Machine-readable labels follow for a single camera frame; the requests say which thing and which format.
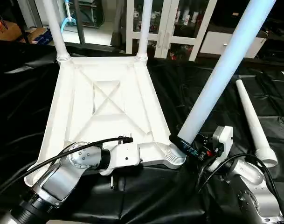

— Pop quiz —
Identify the white plastic table leg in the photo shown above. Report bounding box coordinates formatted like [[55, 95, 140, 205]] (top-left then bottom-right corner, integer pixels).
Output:
[[166, 0, 277, 170], [136, 0, 154, 62], [236, 79, 279, 169], [42, 0, 72, 64]]

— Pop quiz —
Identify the white plastic table top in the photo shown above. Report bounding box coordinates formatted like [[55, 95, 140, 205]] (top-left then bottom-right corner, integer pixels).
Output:
[[24, 53, 187, 188]]

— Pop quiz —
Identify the black work mat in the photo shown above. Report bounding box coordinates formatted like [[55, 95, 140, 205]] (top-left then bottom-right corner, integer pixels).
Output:
[[0, 40, 284, 224]]

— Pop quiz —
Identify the white low drawer unit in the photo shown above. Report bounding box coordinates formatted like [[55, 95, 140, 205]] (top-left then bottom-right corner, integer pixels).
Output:
[[198, 30, 268, 59]]

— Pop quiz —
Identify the white glass-door cabinet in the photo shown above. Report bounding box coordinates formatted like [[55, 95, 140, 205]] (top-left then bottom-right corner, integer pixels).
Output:
[[125, 0, 217, 62]]

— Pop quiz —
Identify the grey metal pole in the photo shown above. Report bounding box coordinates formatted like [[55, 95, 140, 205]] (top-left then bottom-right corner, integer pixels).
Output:
[[72, 0, 87, 45]]

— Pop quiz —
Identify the blue cardboard box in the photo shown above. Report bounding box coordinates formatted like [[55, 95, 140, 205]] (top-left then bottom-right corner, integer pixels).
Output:
[[20, 27, 54, 45]]

